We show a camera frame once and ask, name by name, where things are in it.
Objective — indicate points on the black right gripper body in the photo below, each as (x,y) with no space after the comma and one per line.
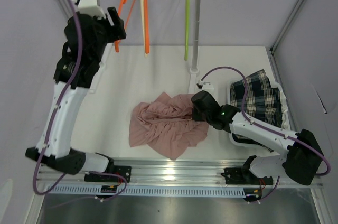
(200,117)

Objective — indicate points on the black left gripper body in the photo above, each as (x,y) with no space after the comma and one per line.
(106,33)

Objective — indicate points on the pink pleated skirt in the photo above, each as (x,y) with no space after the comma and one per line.
(166,125)

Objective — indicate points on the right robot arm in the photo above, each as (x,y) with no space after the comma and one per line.
(298,155)

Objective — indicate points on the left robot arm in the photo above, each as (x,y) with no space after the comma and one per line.
(73,78)

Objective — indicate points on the navy plaid skirt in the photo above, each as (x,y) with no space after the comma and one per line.
(263,101)

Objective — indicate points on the green plastic hanger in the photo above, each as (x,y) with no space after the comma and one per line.
(187,30)

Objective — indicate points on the white laundry basket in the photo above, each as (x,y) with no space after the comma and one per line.
(235,94)

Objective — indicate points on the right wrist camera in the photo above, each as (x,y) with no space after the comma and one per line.
(205,86)

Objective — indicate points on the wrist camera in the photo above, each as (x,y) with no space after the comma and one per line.
(90,7)
(205,86)

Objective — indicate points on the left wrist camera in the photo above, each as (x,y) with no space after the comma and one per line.
(90,7)

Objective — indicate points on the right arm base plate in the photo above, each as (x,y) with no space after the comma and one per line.
(242,175)

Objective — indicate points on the aluminium mounting rail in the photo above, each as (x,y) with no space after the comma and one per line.
(170,173)

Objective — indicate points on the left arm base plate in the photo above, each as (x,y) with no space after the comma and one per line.
(113,173)

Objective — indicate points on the slotted cable duct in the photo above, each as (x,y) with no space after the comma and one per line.
(152,191)

